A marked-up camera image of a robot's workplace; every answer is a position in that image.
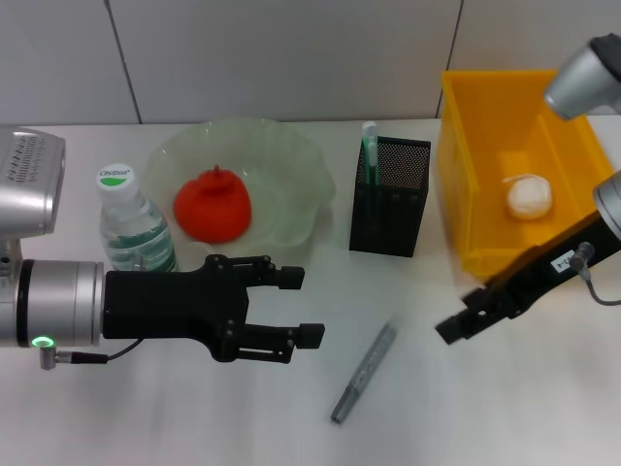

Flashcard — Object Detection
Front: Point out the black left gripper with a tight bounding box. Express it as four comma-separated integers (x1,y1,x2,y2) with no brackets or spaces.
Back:
103,254,325,365

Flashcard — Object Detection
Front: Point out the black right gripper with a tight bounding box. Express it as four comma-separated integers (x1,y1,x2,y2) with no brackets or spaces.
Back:
435,212,618,346

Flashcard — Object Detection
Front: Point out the grey marker pen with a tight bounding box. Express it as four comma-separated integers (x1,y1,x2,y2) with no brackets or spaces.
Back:
330,317,400,424

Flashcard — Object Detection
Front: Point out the white paper ball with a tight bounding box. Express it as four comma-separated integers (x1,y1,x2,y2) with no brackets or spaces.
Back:
506,173,555,220

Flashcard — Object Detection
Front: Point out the mint green retractable pen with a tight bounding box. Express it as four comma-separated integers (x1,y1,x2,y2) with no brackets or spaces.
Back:
361,120,380,188

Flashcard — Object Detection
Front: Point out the clear water bottle green label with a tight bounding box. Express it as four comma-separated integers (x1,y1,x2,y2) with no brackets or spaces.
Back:
95,162,180,273

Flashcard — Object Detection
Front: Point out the black mesh pen holder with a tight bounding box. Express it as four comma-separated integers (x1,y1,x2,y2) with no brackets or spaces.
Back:
348,136,432,258

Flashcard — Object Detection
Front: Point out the pale green glass fruit plate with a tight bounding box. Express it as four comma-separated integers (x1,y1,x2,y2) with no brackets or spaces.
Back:
145,117,337,263

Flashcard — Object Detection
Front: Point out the yellow plastic bin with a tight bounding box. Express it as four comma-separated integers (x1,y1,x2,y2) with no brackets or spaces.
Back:
439,69,615,283

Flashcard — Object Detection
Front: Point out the right gripper cable with connectors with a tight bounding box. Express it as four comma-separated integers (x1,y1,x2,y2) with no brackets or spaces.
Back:
568,241,621,307

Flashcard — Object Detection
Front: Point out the left gripper cable with connector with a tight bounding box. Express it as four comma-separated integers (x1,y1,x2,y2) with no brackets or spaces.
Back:
39,338,143,371

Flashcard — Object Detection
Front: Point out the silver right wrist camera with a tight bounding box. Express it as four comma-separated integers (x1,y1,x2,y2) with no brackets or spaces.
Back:
542,33,621,120

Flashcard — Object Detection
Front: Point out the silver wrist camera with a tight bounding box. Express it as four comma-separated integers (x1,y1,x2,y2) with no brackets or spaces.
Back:
0,125,67,239
542,33,621,120

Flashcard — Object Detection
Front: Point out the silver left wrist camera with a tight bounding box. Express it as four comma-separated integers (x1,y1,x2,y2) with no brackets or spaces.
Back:
0,125,67,239

